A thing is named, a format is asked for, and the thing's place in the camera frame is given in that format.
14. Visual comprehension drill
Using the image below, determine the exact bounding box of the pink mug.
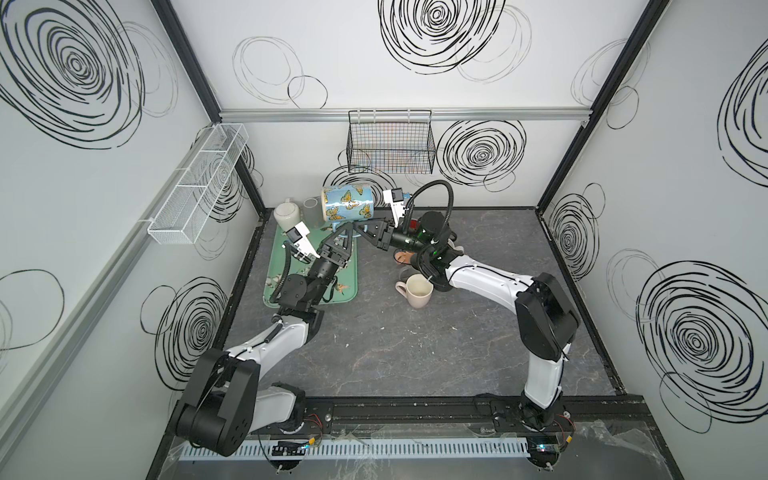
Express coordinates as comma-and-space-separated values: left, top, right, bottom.
395, 274, 434, 309

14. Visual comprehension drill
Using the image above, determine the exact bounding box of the blue butterfly mug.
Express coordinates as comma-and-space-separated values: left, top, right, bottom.
321, 183, 375, 224

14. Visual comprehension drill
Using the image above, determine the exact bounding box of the white ribbed mug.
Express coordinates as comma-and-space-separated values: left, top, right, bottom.
274, 198, 302, 232

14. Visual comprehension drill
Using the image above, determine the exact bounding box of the green floral tray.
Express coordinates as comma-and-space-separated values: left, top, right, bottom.
263, 206, 359, 308

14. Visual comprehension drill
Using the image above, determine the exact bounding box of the white wire shelf basket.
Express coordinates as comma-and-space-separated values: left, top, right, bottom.
147, 123, 249, 245

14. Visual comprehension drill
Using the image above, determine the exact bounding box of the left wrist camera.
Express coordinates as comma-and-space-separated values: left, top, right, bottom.
285, 222, 316, 262

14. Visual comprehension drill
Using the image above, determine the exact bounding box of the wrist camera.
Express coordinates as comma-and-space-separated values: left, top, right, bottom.
285, 222, 316, 262
382, 188, 411, 227

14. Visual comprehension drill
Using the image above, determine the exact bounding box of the black wire basket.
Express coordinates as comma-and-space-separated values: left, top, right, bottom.
345, 109, 437, 174

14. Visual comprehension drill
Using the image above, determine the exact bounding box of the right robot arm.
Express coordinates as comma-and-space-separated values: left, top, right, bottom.
353, 211, 581, 431

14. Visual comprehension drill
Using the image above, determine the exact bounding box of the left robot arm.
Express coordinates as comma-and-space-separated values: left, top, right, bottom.
167, 222, 354, 456

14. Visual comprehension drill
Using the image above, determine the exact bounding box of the tall grey mug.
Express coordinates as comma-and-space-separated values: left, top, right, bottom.
398, 266, 419, 283

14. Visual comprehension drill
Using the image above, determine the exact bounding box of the small grey mug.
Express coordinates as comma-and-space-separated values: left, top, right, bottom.
301, 197, 325, 229

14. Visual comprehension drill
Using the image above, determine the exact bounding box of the white slotted cable duct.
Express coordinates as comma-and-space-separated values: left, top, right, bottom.
179, 438, 530, 461

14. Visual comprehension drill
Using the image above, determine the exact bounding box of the beige and salmon mug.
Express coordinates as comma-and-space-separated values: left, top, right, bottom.
394, 251, 417, 265

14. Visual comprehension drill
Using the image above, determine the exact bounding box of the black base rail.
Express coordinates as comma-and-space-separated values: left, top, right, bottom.
300, 393, 650, 430

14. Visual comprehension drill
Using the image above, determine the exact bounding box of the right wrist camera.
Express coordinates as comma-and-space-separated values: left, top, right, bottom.
382, 188, 411, 227

